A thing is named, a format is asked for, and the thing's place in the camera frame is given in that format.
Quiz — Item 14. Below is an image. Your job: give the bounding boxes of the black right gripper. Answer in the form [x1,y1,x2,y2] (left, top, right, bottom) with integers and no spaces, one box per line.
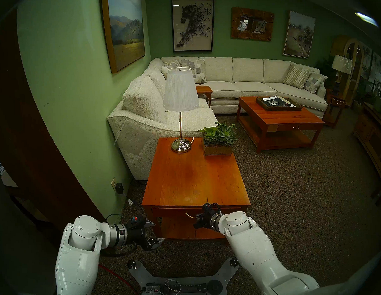
[193,203,220,229]

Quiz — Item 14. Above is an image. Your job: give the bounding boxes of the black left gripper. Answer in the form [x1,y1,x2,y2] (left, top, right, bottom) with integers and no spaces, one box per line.
[126,214,166,252]

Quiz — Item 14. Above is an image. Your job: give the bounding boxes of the wooden drawer with metal handle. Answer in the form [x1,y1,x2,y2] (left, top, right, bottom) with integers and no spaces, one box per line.
[151,203,248,220]

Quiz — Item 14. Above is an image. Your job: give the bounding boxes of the cherry wood end table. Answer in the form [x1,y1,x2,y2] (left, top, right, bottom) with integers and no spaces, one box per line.
[139,134,252,243]

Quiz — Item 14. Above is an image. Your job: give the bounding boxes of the black power strip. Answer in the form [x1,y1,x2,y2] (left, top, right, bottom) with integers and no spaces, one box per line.
[145,281,208,295]

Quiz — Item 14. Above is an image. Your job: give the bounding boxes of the succulent plants in wooden planter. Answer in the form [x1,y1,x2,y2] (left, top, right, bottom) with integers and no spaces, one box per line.
[198,121,239,157]

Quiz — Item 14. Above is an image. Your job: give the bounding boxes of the white shade chrome table lamp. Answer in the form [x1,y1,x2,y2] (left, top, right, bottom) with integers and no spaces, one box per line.
[161,66,202,154]

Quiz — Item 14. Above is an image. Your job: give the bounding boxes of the small wooden corner table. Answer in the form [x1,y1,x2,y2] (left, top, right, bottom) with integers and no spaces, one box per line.
[196,85,214,108]

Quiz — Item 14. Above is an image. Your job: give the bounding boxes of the cherry wood coffee table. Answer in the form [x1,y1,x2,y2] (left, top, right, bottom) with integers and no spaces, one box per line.
[235,93,326,154]

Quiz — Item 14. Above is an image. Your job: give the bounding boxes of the black book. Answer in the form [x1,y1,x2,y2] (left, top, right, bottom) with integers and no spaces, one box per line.
[263,97,291,108]

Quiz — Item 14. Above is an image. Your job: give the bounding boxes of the dark wooden serving tray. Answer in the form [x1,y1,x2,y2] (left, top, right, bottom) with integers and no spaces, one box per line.
[256,95,303,113]

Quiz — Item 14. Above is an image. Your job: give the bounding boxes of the grey patterned throw pillow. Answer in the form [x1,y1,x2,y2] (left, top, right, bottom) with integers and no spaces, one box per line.
[303,71,328,95]
[180,58,207,85]

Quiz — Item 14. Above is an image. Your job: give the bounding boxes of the cream sectional sofa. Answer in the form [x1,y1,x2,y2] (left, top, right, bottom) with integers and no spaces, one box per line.
[104,50,332,182]

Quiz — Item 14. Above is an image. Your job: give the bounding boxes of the cardboard box with label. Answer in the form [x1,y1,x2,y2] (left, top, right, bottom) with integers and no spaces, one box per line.
[0,160,18,189]

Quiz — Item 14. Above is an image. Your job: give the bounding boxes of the dark wooden side table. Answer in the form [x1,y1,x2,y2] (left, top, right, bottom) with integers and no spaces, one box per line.
[321,90,347,129]

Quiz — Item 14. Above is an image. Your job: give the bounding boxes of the brown wooden sideboard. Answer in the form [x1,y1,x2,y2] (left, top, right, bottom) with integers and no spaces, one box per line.
[352,102,381,181]

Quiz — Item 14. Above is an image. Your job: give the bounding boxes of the black framed horse picture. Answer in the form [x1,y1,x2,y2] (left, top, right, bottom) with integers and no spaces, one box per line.
[171,0,217,53]

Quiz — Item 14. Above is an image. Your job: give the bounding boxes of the rustic wood framed mirror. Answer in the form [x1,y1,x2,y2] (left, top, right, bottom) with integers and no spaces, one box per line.
[229,5,276,44]

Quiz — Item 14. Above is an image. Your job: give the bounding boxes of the dark leafy floor plant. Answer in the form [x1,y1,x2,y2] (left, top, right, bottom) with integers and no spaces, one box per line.
[316,56,338,88]

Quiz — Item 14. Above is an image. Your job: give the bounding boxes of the mountain landscape painting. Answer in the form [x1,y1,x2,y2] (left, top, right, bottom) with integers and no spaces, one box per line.
[102,0,147,74]

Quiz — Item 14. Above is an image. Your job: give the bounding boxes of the tree landscape painting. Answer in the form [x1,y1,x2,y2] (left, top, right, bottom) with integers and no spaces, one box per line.
[280,9,318,60]

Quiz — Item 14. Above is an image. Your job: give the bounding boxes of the lamp with plastic wrapped shade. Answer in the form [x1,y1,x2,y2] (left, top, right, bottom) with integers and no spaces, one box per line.
[331,54,354,94]

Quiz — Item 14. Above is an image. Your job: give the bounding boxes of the arched light wood cabinet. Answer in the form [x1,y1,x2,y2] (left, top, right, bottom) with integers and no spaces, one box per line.
[331,35,367,107]

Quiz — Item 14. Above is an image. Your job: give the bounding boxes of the ceiling light panel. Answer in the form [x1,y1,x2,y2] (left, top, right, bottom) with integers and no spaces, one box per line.
[355,11,378,29]

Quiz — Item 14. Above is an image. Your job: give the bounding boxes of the black floor cable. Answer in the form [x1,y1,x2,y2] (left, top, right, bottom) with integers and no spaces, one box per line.
[122,192,144,217]

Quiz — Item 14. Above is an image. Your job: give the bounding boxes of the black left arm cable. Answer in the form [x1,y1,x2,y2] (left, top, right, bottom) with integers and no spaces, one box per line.
[102,244,139,258]

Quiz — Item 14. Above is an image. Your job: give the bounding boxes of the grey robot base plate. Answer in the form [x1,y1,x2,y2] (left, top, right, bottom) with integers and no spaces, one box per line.
[126,255,241,295]

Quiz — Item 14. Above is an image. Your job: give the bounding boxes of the red cable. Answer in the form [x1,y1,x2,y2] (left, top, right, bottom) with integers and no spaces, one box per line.
[98,262,139,295]

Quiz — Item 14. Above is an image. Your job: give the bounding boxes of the white coiled cable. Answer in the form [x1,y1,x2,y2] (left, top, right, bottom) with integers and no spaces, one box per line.
[165,279,182,295]

